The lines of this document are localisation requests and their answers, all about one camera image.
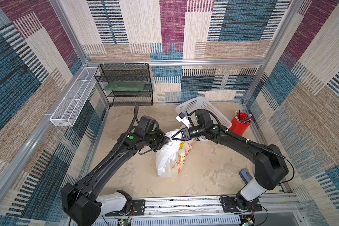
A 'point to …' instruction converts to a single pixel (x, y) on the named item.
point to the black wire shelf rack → (126, 72)
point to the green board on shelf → (125, 86)
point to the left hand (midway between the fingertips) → (172, 137)
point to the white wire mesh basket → (67, 113)
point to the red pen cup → (240, 123)
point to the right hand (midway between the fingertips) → (175, 139)
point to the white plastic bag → (171, 159)
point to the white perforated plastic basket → (184, 109)
